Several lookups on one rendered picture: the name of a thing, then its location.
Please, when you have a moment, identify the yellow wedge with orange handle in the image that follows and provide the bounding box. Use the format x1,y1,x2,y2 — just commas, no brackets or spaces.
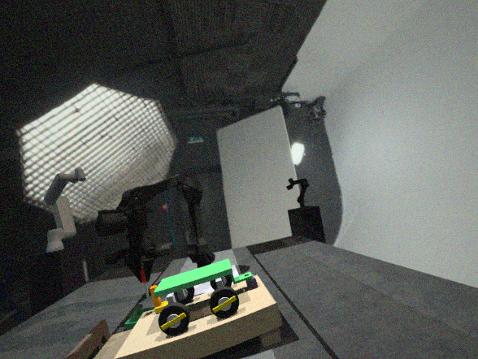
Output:
150,285,168,314

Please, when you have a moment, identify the small green trolley with black wheels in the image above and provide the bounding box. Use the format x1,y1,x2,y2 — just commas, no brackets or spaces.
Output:
154,259,253,335

